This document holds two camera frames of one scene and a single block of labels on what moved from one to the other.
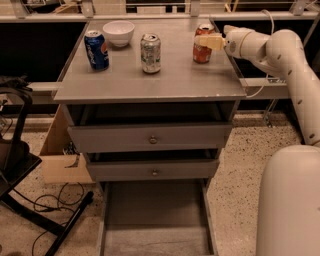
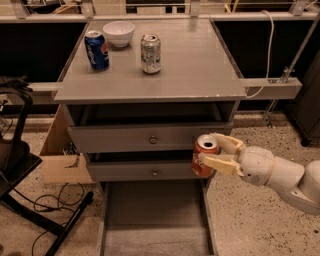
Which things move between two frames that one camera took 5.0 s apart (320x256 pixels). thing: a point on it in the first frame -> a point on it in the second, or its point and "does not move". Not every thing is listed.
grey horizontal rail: (275, 87) does not move
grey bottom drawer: (162, 217) does not move
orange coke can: (203, 54) -> (206, 143)
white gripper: (234, 42) -> (256, 165)
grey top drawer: (150, 137) does not move
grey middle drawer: (153, 169) does not move
